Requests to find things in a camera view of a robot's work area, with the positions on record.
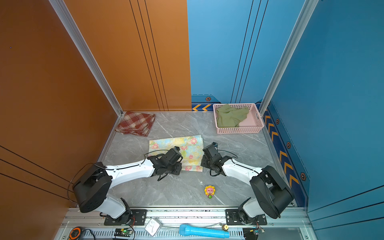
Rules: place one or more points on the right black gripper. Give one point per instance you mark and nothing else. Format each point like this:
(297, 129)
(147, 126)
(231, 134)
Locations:
(203, 160)

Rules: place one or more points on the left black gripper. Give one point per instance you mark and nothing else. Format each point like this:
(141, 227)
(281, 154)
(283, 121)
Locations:
(179, 168)

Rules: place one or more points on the floral pastel skirt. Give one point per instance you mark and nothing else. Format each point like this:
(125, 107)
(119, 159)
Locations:
(191, 148)

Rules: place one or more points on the red plaid skirt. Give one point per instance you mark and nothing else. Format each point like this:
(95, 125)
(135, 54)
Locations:
(138, 124)

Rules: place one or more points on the pink perforated plastic basket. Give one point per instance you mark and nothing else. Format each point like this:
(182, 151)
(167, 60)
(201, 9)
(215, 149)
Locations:
(252, 124)

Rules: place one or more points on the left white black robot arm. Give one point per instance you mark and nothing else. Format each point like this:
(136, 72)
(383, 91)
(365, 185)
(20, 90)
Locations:
(92, 188)

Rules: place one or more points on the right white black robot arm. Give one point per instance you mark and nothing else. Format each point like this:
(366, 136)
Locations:
(272, 194)

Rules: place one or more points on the yellow sunflower toy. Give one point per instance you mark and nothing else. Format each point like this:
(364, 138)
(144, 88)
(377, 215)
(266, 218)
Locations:
(210, 191)

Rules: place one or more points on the olive green skirt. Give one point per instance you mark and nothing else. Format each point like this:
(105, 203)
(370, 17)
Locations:
(230, 117)

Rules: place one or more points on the white square card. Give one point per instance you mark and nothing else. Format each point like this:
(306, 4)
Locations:
(153, 226)

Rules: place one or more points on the cyan toy microphone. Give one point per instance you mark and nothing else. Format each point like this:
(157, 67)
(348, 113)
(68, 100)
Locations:
(187, 230)

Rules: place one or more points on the small brass cylinder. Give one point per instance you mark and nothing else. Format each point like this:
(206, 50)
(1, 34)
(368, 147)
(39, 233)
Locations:
(225, 228)

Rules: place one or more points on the left green circuit board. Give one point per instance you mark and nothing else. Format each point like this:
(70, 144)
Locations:
(123, 233)

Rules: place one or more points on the green circuit board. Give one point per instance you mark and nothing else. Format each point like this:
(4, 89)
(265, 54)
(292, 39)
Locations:
(258, 231)
(123, 233)

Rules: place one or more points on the right green circuit board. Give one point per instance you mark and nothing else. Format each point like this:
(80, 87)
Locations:
(258, 231)

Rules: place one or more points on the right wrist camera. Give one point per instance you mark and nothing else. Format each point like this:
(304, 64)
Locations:
(213, 145)

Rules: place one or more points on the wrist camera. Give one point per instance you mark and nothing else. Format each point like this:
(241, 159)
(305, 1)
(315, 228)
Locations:
(174, 155)
(213, 145)

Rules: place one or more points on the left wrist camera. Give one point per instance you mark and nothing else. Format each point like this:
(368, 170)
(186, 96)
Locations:
(174, 155)

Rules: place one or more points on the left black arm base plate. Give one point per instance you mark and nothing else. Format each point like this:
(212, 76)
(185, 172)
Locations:
(135, 217)

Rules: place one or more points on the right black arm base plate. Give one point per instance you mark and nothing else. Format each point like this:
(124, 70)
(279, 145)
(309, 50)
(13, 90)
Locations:
(234, 218)

